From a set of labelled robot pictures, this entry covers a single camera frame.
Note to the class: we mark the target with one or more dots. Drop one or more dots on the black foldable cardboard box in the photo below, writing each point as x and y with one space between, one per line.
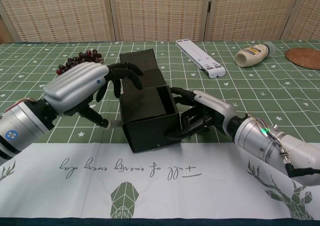
150 133

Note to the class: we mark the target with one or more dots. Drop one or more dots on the dark red grape bunch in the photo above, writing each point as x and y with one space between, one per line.
87 54

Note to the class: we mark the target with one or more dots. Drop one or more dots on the green checked deer tablecloth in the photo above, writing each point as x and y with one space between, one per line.
150 186

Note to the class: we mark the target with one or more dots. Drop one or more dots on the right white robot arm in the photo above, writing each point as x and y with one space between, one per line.
255 138

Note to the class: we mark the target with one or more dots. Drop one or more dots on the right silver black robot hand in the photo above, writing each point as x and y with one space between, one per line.
215 111

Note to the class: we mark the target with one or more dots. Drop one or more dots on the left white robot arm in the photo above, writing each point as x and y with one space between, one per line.
22 126

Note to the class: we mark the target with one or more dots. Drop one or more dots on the mayonnaise squeeze bottle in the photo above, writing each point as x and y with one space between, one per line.
252 54

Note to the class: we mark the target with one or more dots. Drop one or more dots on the white folding stand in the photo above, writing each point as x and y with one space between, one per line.
200 57

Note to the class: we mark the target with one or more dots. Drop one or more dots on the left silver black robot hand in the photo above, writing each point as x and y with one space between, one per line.
75 86

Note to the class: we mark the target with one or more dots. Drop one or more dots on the round woven brown coaster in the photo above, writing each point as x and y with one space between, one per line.
305 58

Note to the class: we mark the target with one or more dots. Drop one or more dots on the bamboo folding screen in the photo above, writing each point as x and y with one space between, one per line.
150 11

